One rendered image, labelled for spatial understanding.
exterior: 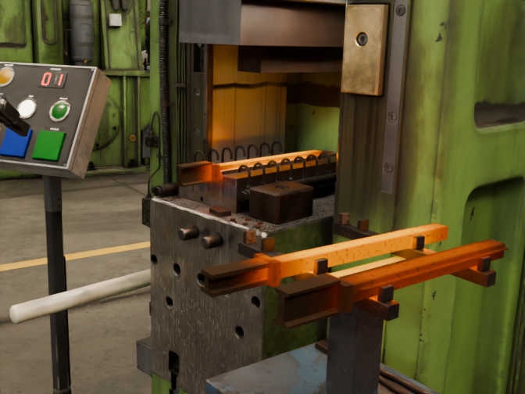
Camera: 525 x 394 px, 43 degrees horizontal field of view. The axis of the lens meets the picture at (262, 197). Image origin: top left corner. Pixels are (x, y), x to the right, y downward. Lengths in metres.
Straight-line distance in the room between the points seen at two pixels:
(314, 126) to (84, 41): 4.41
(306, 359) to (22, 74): 1.09
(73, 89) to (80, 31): 4.36
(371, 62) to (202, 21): 0.39
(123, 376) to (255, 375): 1.56
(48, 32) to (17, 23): 0.27
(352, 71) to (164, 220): 0.55
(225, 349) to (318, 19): 0.77
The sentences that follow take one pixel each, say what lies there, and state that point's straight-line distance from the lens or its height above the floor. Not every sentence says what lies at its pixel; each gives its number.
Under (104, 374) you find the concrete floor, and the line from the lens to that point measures 2.74.
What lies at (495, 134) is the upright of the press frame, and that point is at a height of 1.11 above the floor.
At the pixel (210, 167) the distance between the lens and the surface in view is 1.47.
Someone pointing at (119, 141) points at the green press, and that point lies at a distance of 6.33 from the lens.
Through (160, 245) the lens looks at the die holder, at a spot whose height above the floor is 0.81.
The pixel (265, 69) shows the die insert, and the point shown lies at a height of 1.22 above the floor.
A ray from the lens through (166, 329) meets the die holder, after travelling 1.64.
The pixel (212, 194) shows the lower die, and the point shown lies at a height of 0.94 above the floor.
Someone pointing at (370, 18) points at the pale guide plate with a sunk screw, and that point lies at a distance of 1.34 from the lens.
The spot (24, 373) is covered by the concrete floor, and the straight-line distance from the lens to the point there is 2.82.
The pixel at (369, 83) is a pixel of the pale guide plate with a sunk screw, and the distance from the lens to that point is 1.34.
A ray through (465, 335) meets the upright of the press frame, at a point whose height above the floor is 0.62.
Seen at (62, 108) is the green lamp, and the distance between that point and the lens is 1.78.
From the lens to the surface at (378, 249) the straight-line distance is 1.03.
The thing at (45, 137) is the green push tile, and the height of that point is 1.03.
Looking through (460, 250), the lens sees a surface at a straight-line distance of 1.01.
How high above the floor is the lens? 1.29
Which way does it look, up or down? 14 degrees down
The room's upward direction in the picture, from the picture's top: 2 degrees clockwise
